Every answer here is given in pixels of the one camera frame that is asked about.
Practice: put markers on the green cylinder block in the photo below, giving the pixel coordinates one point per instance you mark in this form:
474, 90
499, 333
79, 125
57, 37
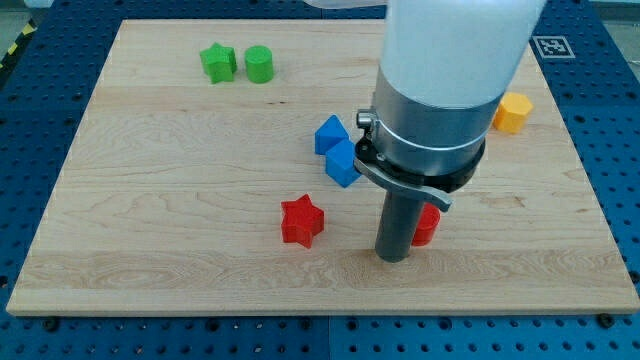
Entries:
259, 64

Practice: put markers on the red cylinder block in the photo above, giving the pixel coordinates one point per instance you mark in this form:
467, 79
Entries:
427, 225

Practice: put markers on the wooden board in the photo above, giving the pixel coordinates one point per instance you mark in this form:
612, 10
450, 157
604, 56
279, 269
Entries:
169, 200

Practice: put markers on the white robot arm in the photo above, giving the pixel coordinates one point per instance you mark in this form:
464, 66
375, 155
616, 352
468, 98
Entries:
444, 67

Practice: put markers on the silver tool mount with lever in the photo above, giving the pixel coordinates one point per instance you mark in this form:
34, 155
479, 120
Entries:
420, 153

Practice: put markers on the fiducial marker tag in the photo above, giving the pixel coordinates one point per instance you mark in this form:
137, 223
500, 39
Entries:
553, 47

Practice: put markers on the yellow hexagon block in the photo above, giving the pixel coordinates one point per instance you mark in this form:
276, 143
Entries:
512, 113

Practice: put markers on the red star block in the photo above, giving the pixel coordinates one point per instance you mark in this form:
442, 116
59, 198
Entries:
301, 221

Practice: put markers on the green star block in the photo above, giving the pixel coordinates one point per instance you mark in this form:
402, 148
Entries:
219, 63

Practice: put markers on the blue triangle block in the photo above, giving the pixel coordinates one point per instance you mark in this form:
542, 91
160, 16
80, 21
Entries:
330, 133

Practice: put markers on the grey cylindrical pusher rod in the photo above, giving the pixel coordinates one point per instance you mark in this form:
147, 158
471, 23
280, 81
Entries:
397, 226

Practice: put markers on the blue cube block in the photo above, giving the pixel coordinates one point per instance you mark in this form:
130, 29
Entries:
339, 163

